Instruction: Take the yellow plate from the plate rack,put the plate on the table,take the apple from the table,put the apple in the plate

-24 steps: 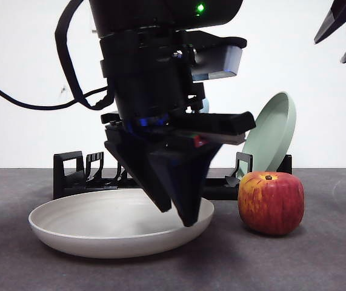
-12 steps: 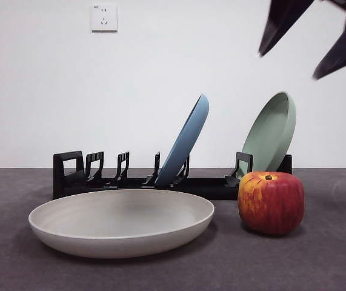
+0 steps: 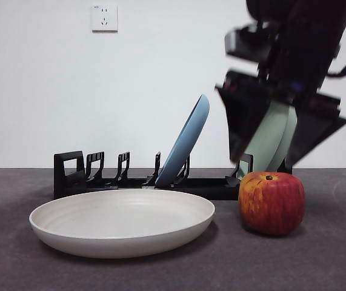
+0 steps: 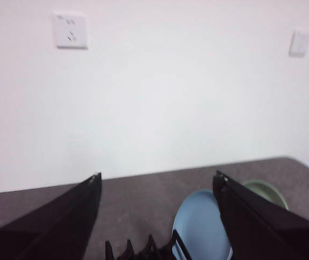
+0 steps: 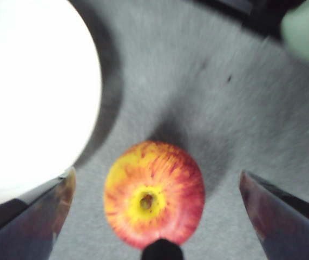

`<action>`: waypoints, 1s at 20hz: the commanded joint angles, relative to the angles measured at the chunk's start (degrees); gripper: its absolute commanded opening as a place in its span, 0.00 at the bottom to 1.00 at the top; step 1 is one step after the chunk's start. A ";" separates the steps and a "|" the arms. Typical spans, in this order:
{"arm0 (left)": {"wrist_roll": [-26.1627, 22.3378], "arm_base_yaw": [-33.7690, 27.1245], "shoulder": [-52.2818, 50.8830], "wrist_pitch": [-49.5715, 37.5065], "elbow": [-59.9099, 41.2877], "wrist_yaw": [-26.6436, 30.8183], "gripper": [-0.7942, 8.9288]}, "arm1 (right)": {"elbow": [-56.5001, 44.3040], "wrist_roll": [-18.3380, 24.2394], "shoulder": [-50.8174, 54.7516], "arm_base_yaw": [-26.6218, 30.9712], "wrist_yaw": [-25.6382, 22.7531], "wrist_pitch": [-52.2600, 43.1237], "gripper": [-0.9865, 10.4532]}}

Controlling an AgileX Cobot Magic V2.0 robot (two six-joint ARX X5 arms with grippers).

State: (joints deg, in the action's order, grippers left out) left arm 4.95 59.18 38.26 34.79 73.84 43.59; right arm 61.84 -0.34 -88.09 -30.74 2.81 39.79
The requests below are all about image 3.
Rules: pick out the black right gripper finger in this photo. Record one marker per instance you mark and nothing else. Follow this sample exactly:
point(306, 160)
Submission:
point(240, 121)
point(315, 133)

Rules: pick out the red yellow apple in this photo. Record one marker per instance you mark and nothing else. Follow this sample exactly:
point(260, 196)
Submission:
point(271, 206)

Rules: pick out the cream yellow plate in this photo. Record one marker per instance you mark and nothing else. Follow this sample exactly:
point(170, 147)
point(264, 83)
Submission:
point(121, 224)

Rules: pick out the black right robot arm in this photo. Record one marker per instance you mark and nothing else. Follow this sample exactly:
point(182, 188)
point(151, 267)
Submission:
point(309, 45)

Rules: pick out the pale green plate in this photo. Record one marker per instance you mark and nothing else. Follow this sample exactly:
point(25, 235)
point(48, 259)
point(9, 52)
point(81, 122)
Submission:
point(271, 136)

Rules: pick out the blue plate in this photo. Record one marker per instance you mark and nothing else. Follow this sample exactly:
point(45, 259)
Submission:
point(184, 142)

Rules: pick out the black plate rack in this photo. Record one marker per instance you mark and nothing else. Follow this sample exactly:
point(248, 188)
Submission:
point(197, 188)

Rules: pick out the white wall socket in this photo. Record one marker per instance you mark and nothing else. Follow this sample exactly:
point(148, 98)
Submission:
point(105, 18)

